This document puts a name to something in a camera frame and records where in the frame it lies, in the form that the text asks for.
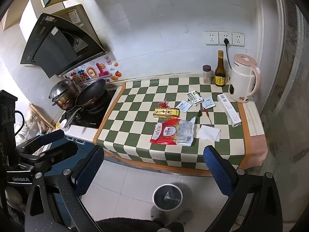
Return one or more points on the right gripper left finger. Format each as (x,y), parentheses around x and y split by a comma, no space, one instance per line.
(86,169)

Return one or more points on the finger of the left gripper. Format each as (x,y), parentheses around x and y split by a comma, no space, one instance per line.
(41,140)
(55,154)

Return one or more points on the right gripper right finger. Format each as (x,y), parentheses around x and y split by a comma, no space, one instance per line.
(222,171)

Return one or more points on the white paper napkin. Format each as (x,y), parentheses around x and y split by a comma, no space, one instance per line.
(209,133)

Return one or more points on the long white box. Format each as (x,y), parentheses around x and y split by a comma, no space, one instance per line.
(229,110)

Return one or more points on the red clear food bag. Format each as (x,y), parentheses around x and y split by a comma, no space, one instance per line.
(174,132)

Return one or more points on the red chili pepper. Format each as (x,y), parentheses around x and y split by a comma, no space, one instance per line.
(208,115)

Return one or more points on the silver sachet packet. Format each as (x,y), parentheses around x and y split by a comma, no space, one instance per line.
(208,102)

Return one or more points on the white sachet packet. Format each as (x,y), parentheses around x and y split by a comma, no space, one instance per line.
(184,106)

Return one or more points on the yellow snack box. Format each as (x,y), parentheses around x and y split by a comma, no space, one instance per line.
(169,113)

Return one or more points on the red torn sauce packet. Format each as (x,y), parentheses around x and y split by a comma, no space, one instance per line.
(163,105)

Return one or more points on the white round trash bin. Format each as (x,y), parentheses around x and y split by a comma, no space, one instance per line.
(167,197)

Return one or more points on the black induction cooktop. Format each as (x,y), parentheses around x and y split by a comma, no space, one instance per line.
(93,116)

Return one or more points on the steel pot with lid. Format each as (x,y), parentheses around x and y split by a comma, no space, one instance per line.
(64,94)

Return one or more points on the black frying pan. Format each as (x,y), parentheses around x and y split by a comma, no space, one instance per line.
(86,98)

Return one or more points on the black trouser legs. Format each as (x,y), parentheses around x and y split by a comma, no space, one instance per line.
(130,224)

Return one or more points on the green white checkered mat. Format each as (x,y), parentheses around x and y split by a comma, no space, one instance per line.
(128,125)

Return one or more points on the brown sauce bottle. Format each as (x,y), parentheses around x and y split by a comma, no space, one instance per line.
(220,73)

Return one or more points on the white pink electric kettle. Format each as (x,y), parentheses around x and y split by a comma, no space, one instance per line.
(245,78)

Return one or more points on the black range hood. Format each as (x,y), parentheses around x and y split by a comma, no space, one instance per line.
(58,46)

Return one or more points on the small spice jar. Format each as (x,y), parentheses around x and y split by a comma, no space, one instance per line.
(207,74)

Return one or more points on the colourful wall stickers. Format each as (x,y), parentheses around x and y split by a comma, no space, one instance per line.
(105,67)

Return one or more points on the white wall socket strip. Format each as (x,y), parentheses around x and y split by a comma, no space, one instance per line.
(220,38)

